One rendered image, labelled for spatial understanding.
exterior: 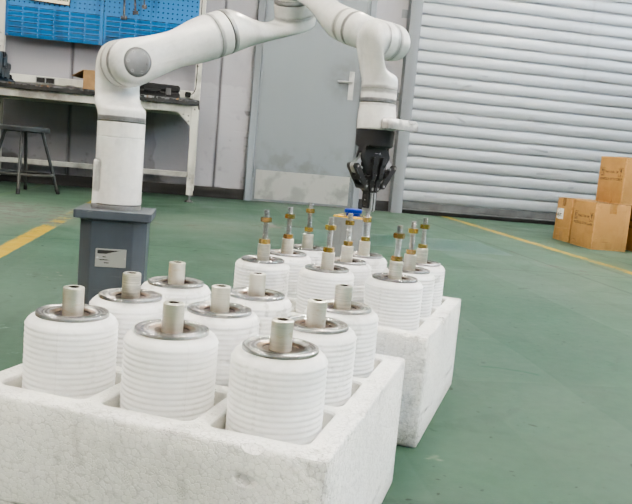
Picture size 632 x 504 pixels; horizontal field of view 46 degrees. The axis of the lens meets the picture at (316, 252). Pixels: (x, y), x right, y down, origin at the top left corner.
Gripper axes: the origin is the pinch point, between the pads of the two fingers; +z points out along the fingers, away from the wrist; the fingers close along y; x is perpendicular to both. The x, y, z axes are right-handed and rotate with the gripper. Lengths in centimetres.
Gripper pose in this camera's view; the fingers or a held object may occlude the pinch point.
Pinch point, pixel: (368, 201)
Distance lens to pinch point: 148.8
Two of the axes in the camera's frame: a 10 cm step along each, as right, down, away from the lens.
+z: -0.8, 9.9, 1.3
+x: 7.1, 1.5, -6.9
